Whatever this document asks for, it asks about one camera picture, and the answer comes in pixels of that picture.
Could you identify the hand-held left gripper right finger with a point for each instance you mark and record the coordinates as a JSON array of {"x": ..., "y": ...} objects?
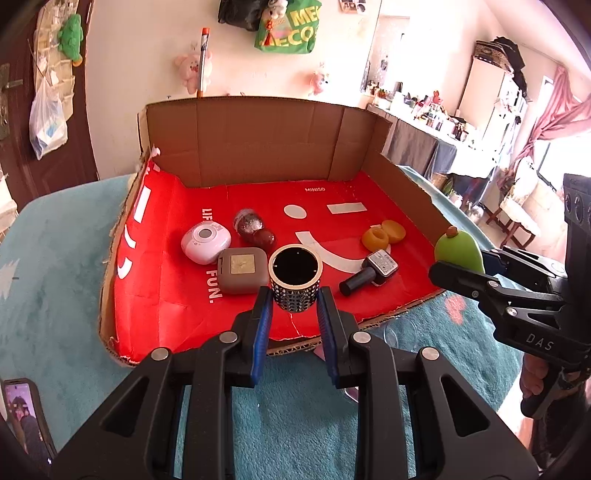
[{"x": 328, "y": 332}]

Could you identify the dark wooden door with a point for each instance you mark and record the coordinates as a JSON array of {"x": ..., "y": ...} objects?
[{"x": 87, "y": 115}]

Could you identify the dark bags on cabinet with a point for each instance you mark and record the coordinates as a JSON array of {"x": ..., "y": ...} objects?
[{"x": 501, "y": 53}]

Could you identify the orange half dome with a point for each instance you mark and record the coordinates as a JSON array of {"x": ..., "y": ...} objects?
[{"x": 396, "y": 230}]

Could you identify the cluster of bottles and jars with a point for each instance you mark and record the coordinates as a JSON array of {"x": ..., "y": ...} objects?
[{"x": 425, "y": 110}]

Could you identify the wall photos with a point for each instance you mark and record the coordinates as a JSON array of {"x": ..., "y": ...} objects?
[{"x": 353, "y": 5}]

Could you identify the green tote bag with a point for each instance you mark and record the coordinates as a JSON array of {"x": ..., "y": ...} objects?
[{"x": 295, "y": 30}]

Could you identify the black smartphone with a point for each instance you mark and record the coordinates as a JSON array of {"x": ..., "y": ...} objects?
[{"x": 23, "y": 415}]

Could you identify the black studded cup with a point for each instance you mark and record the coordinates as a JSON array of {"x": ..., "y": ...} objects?
[{"x": 295, "y": 295}]

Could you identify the brown square case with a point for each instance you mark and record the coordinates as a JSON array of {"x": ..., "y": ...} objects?
[{"x": 242, "y": 270}]

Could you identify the clear glass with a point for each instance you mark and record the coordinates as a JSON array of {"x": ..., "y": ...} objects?
[{"x": 392, "y": 337}]

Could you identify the dark nail polish bottle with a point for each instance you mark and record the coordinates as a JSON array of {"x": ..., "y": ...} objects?
[{"x": 376, "y": 267}]

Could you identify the small plush charm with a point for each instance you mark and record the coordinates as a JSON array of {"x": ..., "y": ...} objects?
[{"x": 277, "y": 9}]

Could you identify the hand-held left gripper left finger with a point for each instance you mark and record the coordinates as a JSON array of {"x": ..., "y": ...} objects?
[{"x": 261, "y": 332}]

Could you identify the green plush toy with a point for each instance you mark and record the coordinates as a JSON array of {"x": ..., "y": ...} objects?
[{"x": 71, "y": 39}]

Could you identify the table with grey cloth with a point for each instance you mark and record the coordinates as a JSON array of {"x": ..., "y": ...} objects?
[{"x": 415, "y": 143}]

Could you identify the hanging fabric organizer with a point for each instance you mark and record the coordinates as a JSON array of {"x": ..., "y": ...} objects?
[{"x": 51, "y": 27}]

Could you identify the black bag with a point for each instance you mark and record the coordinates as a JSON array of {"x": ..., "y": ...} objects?
[{"x": 238, "y": 14}]

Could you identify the pink round case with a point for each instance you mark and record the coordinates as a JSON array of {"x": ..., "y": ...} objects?
[{"x": 205, "y": 242}]

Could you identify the white cabinet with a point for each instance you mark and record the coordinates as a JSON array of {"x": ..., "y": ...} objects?
[{"x": 485, "y": 106}]

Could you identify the dark red glitter egg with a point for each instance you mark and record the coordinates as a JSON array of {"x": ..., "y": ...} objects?
[{"x": 254, "y": 228}]

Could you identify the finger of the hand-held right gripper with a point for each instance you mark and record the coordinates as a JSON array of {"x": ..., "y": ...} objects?
[
  {"x": 461, "y": 277},
  {"x": 494, "y": 261}
]

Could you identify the white plastic bag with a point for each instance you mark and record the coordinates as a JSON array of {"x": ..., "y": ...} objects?
[{"x": 46, "y": 124}]

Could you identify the small pink plush toy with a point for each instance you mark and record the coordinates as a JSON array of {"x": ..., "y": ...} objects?
[{"x": 318, "y": 81}]

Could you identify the purple nail polish bottle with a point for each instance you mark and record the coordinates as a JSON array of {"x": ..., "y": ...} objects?
[{"x": 353, "y": 393}]

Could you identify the wooden chair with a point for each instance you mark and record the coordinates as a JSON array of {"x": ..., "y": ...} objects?
[{"x": 517, "y": 207}]

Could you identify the red tassel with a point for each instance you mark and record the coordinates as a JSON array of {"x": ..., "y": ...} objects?
[{"x": 270, "y": 34}]

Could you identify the white orange stick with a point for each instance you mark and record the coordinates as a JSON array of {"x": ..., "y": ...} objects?
[{"x": 203, "y": 60}]

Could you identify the pink curtain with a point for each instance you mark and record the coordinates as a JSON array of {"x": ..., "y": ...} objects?
[{"x": 558, "y": 110}]

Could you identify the green pear toy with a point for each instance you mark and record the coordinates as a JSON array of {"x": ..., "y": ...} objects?
[{"x": 455, "y": 251}]

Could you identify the person's right hand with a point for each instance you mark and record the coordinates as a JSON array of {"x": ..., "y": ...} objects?
[{"x": 533, "y": 376}]

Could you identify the cardboard box with red lining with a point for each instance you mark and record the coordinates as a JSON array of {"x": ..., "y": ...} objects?
[{"x": 258, "y": 138}]

